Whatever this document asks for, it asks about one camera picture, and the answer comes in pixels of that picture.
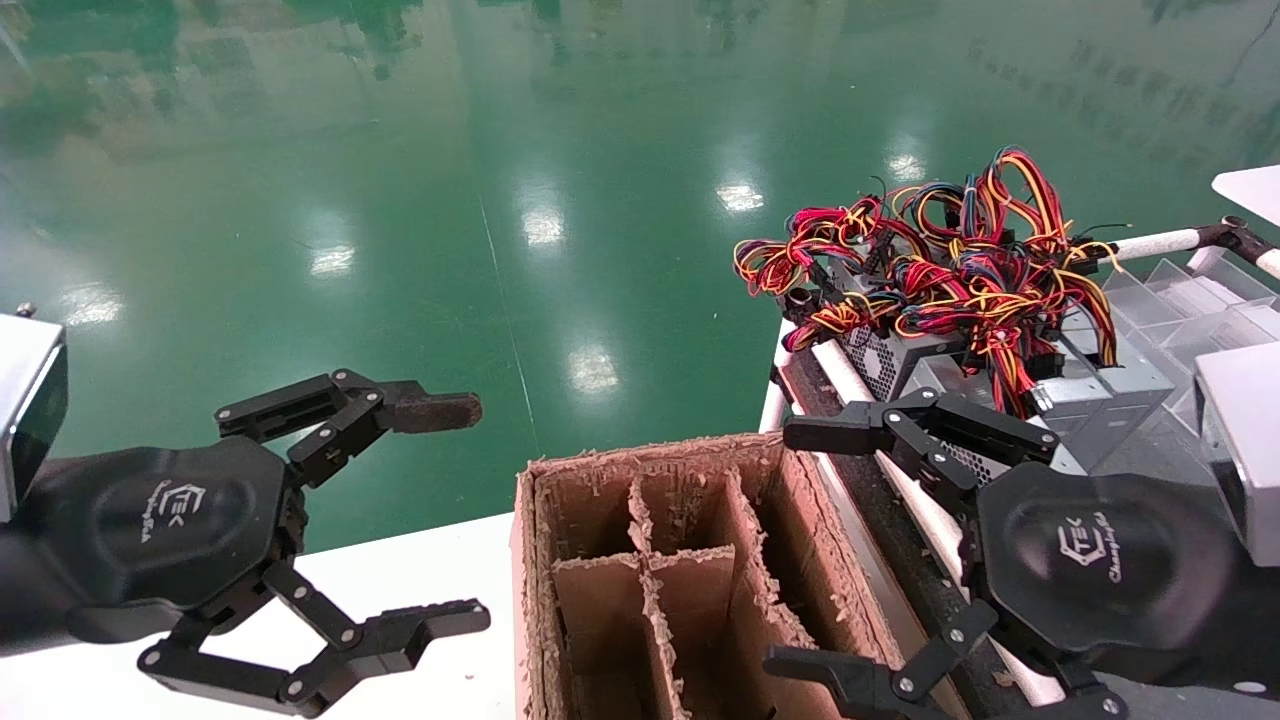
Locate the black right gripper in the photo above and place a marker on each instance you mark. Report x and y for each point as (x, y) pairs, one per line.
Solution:
(1100, 570)

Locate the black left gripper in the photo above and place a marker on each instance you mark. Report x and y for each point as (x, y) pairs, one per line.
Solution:
(150, 530)

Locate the brown cardboard box with dividers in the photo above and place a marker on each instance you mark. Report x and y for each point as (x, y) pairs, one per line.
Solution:
(690, 620)

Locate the clear plastic divider tray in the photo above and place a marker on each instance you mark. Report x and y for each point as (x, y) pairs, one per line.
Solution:
(1200, 310)

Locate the black pipe joint connector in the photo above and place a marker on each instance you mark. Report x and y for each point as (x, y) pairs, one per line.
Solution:
(1235, 235)

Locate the white table corner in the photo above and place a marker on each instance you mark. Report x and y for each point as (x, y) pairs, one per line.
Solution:
(1255, 190)

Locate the long white frame pipe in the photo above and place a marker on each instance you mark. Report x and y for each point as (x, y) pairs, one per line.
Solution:
(845, 372)

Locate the short white frame pipe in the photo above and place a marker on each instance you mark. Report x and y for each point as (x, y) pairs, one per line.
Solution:
(772, 410)
(1160, 243)
(1272, 262)

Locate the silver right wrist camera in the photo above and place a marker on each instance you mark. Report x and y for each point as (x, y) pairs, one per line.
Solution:
(1245, 450)

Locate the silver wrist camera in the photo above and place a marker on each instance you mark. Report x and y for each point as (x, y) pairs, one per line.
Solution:
(25, 400)
(1245, 450)

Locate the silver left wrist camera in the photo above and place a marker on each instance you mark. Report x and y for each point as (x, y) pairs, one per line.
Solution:
(25, 400)

